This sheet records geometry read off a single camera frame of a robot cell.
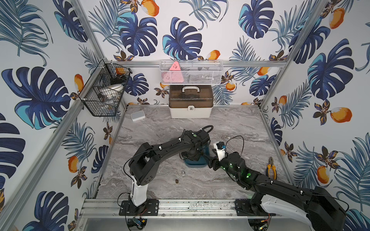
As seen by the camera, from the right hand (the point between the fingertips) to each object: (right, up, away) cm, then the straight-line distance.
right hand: (208, 151), depth 80 cm
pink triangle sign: (-20, +46, +10) cm, 51 cm away
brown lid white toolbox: (-9, +32, +23) cm, 40 cm away
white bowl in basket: (-51, +36, +2) cm, 63 cm away
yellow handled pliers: (+40, -9, +10) cm, 42 cm away
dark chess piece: (-18, -18, +3) cm, 25 cm away
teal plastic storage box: (-4, -5, -4) cm, 8 cm away
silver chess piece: (-14, -14, +5) cm, 20 cm away
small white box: (-51, +22, +33) cm, 64 cm away
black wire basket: (-62, +32, +5) cm, 70 cm away
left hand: (-9, -4, +5) cm, 11 cm away
